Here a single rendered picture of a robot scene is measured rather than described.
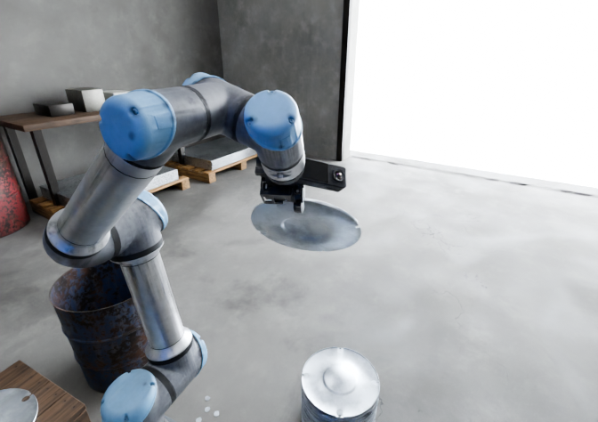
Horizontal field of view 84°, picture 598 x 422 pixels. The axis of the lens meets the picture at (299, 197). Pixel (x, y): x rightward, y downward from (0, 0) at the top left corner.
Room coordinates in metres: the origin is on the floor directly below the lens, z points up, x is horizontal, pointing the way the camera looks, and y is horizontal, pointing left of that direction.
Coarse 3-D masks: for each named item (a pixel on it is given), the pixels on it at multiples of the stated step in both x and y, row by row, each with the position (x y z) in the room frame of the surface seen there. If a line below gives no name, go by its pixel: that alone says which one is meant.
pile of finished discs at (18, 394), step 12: (0, 396) 0.72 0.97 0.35; (12, 396) 0.72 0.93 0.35; (24, 396) 0.72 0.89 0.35; (0, 408) 0.68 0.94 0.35; (12, 408) 0.68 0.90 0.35; (24, 408) 0.68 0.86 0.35; (36, 408) 0.68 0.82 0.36; (0, 420) 0.64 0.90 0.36; (12, 420) 0.65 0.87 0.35; (24, 420) 0.65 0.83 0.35
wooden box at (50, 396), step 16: (16, 368) 0.83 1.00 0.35; (0, 384) 0.77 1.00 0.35; (16, 384) 0.77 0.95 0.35; (32, 384) 0.77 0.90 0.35; (48, 384) 0.77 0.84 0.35; (48, 400) 0.71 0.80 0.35; (64, 400) 0.71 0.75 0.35; (48, 416) 0.66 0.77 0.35; (64, 416) 0.66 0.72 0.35; (80, 416) 0.68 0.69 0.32
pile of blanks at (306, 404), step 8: (376, 384) 0.85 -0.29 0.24; (304, 400) 0.82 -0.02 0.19; (376, 400) 0.79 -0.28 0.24; (304, 408) 0.81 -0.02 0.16; (312, 408) 0.77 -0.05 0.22; (376, 408) 0.82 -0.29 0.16; (304, 416) 0.81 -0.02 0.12; (312, 416) 0.77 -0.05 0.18; (320, 416) 0.75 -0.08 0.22; (328, 416) 0.74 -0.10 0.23; (360, 416) 0.74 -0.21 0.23; (368, 416) 0.75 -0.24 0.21
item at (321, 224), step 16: (256, 208) 0.73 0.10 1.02; (272, 208) 0.72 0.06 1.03; (304, 208) 0.70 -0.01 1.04; (320, 208) 0.69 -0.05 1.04; (336, 208) 0.68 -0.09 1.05; (256, 224) 0.79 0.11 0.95; (272, 224) 0.77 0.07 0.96; (288, 224) 0.77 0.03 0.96; (304, 224) 0.76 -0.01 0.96; (320, 224) 0.74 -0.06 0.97; (336, 224) 0.72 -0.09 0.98; (352, 224) 0.71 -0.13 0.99; (288, 240) 0.82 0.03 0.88; (304, 240) 0.80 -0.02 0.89; (320, 240) 0.79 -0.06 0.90; (336, 240) 0.77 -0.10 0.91; (352, 240) 0.76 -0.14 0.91
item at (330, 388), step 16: (320, 352) 0.99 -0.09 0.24; (336, 352) 0.99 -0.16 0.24; (352, 352) 0.99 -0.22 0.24; (304, 368) 0.91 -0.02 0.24; (320, 368) 0.91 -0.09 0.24; (336, 368) 0.91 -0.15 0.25; (352, 368) 0.91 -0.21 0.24; (368, 368) 0.91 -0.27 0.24; (304, 384) 0.85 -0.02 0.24; (320, 384) 0.85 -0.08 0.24; (336, 384) 0.84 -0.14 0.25; (352, 384) 0.84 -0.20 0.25; (368, 384) 0.85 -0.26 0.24; (320, 400) 0.78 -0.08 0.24; (336, 400) 0.78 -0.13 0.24; (352, 400) 0.78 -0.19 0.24; (368, 400) 0.78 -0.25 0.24; (336, 416) 0.73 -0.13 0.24; (352, 416) 0.72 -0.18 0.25
